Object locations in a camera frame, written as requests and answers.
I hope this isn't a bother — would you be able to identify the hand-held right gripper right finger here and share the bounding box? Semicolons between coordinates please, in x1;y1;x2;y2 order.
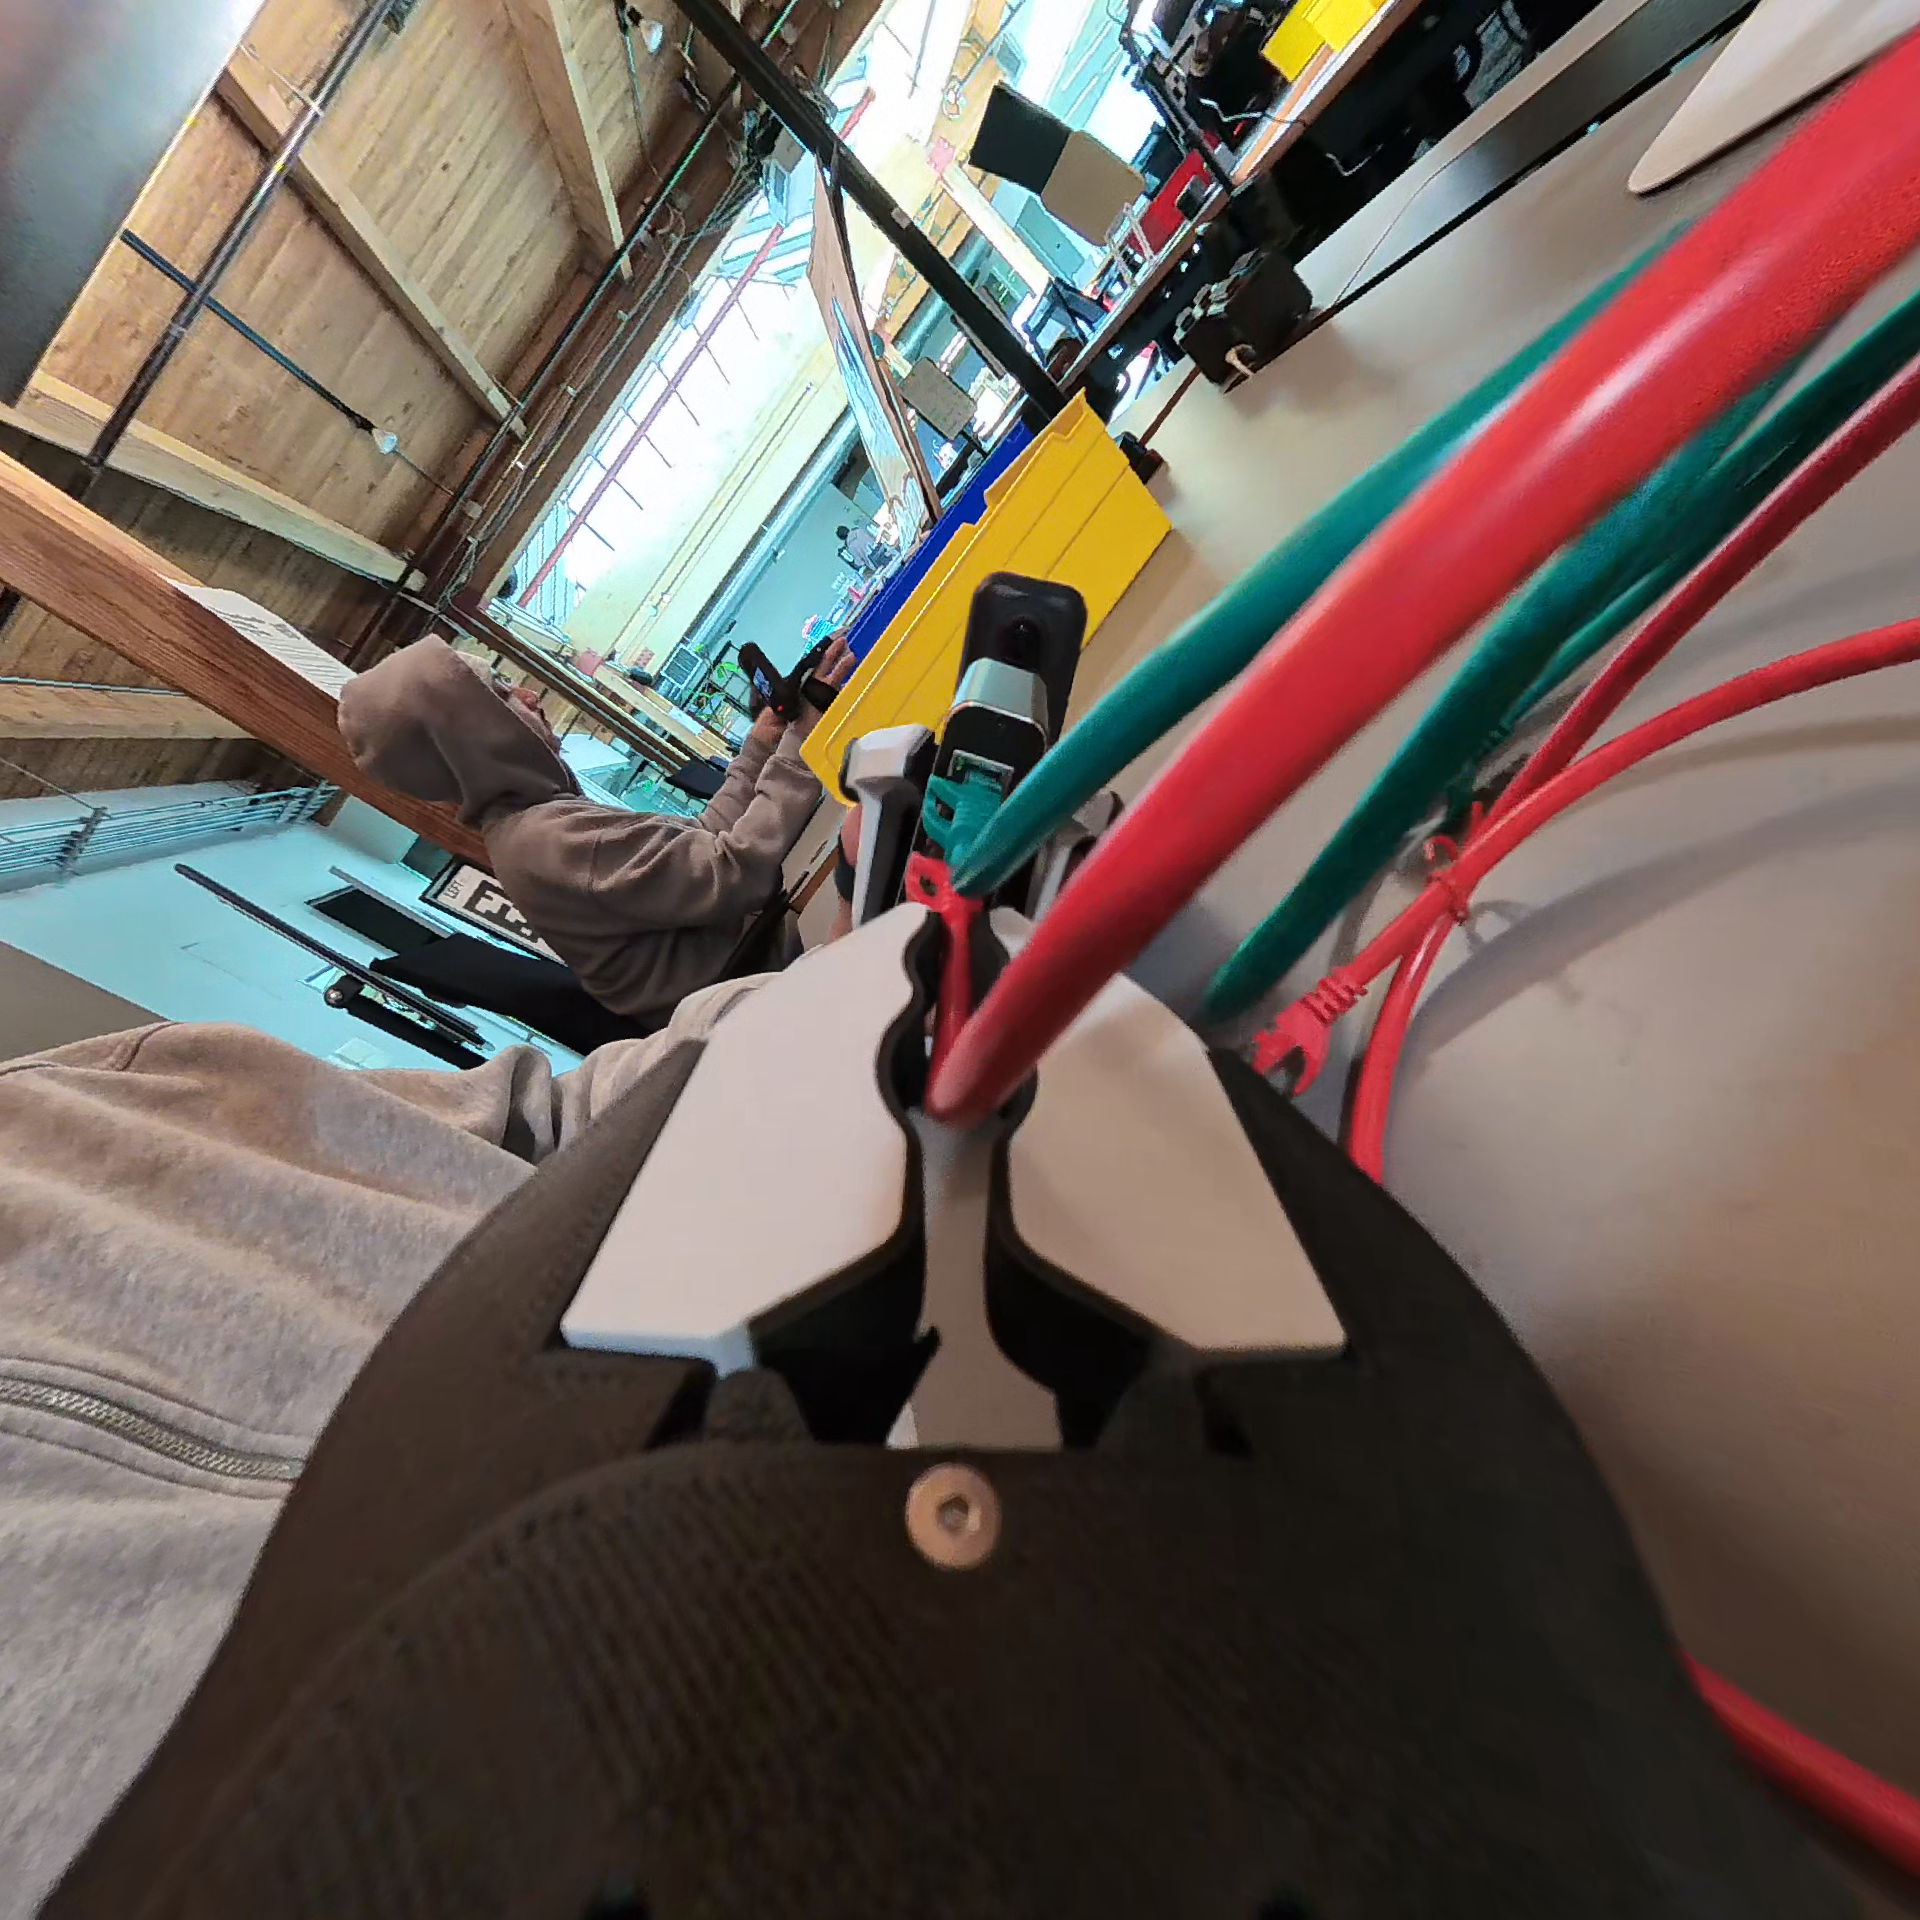
987;972;1346;1445

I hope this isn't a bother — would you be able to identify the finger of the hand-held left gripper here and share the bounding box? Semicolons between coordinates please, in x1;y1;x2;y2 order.
1027;791;1125;922
839;724;941;933

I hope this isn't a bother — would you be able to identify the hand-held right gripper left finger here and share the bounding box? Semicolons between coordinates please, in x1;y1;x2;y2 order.
560;903;941;1445

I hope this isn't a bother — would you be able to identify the yellow plastic bin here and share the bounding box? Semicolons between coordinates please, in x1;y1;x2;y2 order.
801;392;1176;805

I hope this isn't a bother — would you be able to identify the green ethernet cable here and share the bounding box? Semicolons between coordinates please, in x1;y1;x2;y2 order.
919;223;1920;1022

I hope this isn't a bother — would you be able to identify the red ethernet cable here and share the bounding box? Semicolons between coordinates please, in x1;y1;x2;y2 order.
901;27;1920;1884

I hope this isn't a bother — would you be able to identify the blue plastic bin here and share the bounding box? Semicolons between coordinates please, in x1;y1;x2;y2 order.
848;420;1037;646

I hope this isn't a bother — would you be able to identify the black framed poster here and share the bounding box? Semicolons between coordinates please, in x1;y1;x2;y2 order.
423;862;560;962

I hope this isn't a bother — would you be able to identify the black pole clamp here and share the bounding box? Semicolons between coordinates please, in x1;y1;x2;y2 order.
1178;247;1314;392

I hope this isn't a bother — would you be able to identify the black disc lamp pole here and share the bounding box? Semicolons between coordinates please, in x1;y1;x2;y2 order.
674;0;1069;418

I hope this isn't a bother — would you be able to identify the person's grey sweatshirt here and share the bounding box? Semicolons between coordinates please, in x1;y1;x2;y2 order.
0;972;781;1920

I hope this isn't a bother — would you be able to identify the wooden beam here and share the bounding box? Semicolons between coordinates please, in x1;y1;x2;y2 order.
0;450;497;869

